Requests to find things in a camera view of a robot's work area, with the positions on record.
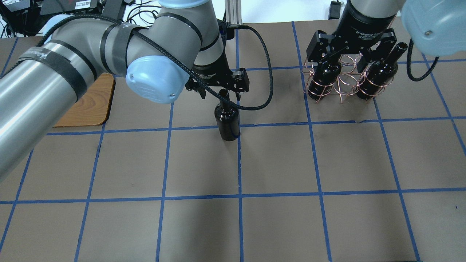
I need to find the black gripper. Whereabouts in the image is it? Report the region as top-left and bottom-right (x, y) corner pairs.
(192, 65), (250, 101)

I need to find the dark wine bottle front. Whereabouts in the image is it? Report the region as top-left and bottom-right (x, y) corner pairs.
(214, 100), (240, 141)

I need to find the dark wine bottle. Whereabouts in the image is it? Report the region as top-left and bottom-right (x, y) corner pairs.
(214, 100), (240, 141)
(356, 42), (408, 100)
(307, 60), (342, 101)

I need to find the dark wine bottle middle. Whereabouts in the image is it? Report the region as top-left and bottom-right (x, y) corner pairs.
(307, 60), (342, 101)

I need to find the dark wine bottle back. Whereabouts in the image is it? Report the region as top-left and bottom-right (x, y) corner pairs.
(356, 42), (408, 100)

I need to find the wooden tray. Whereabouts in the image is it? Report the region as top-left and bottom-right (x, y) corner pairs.
(54, 74), (115, 128)

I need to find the copper wire bottle basket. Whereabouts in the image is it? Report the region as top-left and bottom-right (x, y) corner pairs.
(301, 53), (394, 103)

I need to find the aluminium frame post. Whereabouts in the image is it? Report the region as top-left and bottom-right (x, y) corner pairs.
(225, 0), (243, 25)

